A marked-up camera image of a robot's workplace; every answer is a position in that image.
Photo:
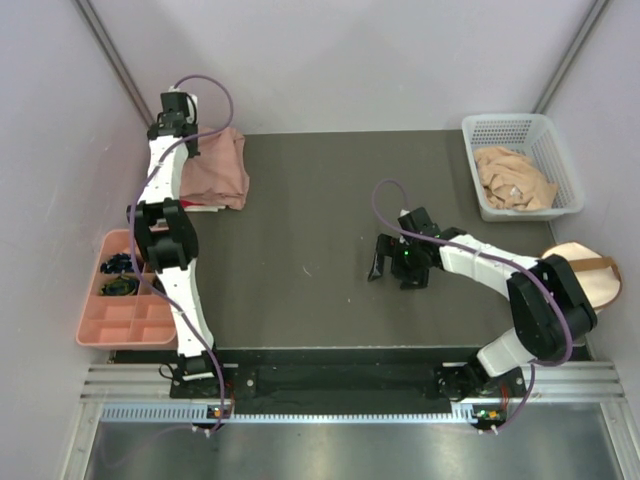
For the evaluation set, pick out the dark blue rolled sock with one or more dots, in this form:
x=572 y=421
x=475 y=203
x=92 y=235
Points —
x=118 y=263

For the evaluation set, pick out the white perforated plastic basket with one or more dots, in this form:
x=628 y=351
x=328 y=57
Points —
x=535 y=136

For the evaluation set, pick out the beige crumpled t shirt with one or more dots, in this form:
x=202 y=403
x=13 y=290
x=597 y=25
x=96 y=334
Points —
x=510 y=181

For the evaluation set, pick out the aluminium rail frame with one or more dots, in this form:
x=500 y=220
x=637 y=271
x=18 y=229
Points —
x=576 y=424

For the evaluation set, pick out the cream round fabric bag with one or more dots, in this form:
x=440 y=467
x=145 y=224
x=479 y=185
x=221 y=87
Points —
x=597 y=274

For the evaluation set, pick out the dark green rolled sock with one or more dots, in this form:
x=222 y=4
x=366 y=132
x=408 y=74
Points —
x=120 y=286

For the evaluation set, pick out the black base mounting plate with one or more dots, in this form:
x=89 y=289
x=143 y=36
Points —
x=349 y=381

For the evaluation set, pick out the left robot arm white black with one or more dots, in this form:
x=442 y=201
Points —
x=165 y=237

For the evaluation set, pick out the folded cream t shirt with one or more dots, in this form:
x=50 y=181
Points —
x=205 y=208

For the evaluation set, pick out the dark brown rolled sock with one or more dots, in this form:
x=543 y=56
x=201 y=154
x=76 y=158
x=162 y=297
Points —
x=157 y=285

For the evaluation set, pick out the folded red t shirt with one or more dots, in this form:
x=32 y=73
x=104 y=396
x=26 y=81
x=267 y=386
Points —
x=187 y=204

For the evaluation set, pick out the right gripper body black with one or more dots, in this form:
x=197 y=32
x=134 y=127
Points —
x=406 y=264

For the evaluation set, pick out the pink compartment tray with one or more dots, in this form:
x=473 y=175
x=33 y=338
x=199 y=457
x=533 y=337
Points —
x=140 y=322

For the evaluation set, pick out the pink printed t shirt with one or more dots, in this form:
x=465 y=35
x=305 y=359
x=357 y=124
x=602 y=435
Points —
x=217 y=175

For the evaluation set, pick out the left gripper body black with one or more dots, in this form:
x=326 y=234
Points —
x=193 y=148

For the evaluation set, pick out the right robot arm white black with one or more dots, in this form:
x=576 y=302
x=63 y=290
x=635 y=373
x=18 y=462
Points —
x=549 y=307

